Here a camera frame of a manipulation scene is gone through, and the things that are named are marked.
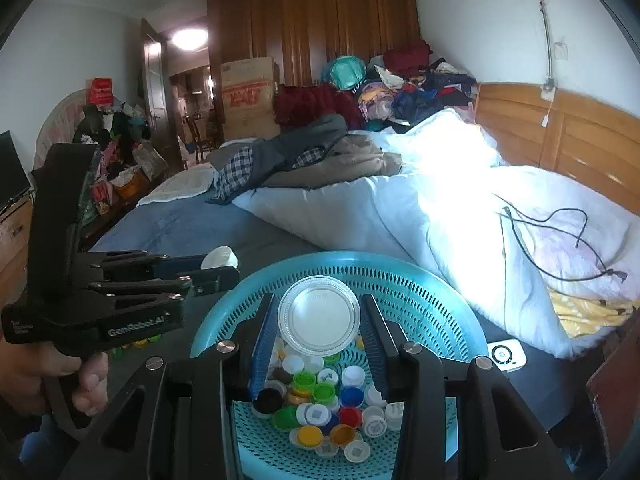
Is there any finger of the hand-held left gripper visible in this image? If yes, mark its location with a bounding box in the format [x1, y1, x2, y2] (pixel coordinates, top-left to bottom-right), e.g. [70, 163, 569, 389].
[82, 250, 203, 281]
[89, 266, 241, 311]

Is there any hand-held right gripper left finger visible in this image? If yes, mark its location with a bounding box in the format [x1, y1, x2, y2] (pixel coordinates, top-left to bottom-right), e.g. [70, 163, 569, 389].
[75, 292, 281, 480]

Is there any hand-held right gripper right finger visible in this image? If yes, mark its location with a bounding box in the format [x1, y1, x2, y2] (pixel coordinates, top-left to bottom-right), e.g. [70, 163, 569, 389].
[361, 294, 573, 480]

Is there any white bottle cap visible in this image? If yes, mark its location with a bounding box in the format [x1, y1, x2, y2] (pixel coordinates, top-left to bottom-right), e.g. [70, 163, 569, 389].
[201, 246, 239, 270]

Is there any large clear plastic lid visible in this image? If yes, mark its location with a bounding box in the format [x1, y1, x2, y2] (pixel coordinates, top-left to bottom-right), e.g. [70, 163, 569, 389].
[277, 276, 362, 358]

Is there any turquoise plastic basket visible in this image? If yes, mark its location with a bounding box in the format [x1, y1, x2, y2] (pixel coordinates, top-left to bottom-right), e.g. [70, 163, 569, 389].
[190, 251, 493, 480]

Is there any pile of mixed bottle caps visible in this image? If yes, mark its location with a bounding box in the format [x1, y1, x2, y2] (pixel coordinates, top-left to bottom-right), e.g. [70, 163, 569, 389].
[250, 335, 406, 463]
[107, 334, 163, 359]

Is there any person's left hand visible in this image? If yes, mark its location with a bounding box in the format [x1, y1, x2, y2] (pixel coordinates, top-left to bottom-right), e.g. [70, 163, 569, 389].
[0, 342, 110, 416]

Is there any wooden dresser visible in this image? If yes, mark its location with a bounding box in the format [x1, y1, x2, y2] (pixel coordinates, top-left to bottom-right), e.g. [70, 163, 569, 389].
[0, 195, 36, 306]

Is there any white towel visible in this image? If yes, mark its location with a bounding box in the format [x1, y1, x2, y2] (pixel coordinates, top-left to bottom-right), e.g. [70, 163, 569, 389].
[137, 165, 221, 206]

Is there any black television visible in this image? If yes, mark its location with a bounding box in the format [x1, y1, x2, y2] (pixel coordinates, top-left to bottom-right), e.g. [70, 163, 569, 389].
[0, 130, 32, 213]

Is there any plaid shirt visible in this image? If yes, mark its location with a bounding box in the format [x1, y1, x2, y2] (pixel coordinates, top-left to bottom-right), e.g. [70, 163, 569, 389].
[207, 145, 326, 205]

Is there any heap of household clutter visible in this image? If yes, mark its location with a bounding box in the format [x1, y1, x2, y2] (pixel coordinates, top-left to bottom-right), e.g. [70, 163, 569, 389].
[72, 100, 168, 231]

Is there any pink patterned round cushion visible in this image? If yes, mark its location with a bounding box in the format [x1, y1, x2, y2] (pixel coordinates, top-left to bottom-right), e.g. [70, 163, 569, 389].
[32, 87, 96, 171]

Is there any small white device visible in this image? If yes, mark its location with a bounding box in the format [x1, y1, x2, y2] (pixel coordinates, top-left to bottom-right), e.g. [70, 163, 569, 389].
[487, 340, 526, 373]

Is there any wooden chair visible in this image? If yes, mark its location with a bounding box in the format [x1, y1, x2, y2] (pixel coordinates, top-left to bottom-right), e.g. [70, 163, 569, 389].
[185, 112, 213, 163]

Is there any white duvet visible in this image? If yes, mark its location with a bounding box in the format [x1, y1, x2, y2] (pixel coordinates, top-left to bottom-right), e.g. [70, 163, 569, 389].
[232, 107, 640, 361]

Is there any red bag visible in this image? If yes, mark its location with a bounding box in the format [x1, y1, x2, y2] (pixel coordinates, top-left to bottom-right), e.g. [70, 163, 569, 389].
[90, 77, 115, 107]

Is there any grey jacket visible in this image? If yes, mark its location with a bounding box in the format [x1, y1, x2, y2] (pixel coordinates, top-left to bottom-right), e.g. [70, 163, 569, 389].
[207, 114, 348, 181]

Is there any wooden door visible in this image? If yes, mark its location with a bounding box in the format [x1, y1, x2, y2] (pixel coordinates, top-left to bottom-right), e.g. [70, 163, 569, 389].
[140, 19, 183, 171]

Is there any tan cloth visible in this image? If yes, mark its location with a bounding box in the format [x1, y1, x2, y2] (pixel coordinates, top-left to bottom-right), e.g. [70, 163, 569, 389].
[265, 132, 403, 191]

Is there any cardboard box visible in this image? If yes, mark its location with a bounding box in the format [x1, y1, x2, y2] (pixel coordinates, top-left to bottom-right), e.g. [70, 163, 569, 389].
[220, 56, 281, 141]

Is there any red blanket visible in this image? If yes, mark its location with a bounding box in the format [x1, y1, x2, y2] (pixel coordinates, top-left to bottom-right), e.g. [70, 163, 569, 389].
[274, 82, 366, 131]

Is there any yellow patterned cloth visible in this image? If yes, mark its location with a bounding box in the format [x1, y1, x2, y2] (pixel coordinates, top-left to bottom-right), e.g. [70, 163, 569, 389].
[547, 287, 640, 341]

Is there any ceiling lamp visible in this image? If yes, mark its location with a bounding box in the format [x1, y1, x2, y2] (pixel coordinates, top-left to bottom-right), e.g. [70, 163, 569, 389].
[170, 29, 208, 51]

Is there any turquoise bag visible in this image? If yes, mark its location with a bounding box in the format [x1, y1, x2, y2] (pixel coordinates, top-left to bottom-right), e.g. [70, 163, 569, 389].
[320, 56, 368, 92]

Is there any reddish wooden furniture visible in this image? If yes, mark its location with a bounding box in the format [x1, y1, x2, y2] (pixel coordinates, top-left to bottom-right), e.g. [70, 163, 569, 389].
[585, 340, 640, 461]

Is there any brown wooden wardrobe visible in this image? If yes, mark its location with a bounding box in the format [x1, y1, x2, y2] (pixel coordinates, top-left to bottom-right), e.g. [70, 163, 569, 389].
[206, 0, 421, 146]

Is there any dark red clothing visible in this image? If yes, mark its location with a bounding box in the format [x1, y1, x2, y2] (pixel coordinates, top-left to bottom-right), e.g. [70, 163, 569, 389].
[384, 40, 433, 73]

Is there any wooden headboard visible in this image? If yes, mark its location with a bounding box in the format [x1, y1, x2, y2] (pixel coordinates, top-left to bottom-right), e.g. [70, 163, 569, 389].
[472, 82, 640, 221]

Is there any black cable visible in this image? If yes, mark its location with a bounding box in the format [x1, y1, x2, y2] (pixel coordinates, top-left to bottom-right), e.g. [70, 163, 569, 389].
[500, 207, 628, 282]

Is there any white wall cable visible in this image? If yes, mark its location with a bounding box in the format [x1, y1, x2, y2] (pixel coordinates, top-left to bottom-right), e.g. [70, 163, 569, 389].
[517, 0, 558, 128]

